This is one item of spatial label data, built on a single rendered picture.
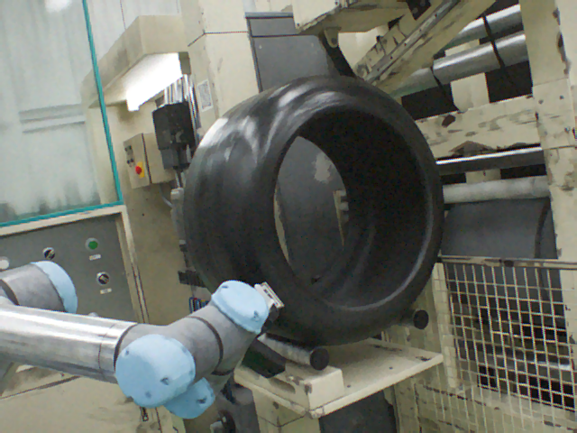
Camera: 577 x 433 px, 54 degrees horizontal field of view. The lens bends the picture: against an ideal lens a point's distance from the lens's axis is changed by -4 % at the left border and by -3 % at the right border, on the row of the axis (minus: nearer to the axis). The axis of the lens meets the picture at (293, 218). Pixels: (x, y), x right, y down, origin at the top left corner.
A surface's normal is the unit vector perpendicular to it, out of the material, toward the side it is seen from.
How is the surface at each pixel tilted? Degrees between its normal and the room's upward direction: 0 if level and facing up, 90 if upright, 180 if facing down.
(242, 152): 67
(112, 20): 90
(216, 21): 90
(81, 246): 90
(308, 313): 98
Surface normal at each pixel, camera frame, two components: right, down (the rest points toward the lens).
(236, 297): 0.49, -0.79
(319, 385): 0.51, -0.02
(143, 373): -0.42, 0.15
